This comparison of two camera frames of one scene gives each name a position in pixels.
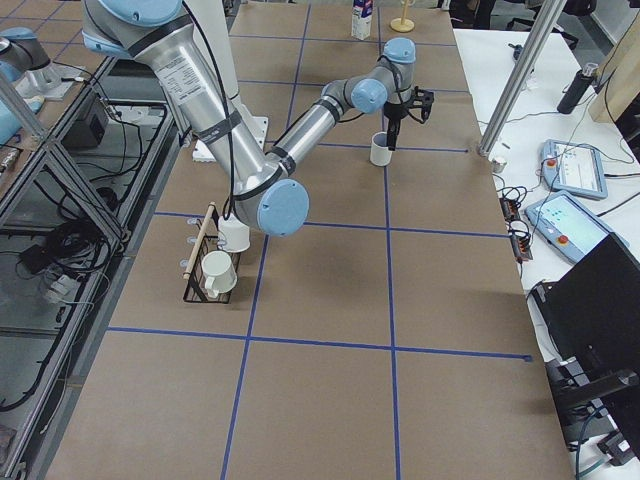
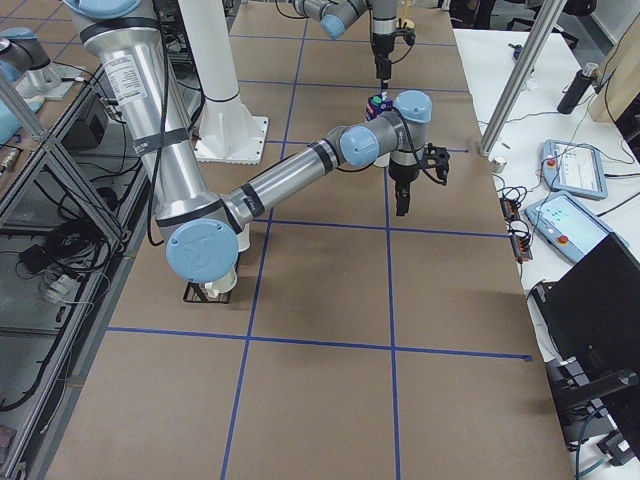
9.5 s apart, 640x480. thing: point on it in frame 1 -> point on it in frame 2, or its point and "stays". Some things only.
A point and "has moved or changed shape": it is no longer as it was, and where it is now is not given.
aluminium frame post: (548, 13) stays
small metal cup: (497, 165) stays
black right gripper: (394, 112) -> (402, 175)
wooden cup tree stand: (403, 24) stays
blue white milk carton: (361, 18) has moved or changed shape
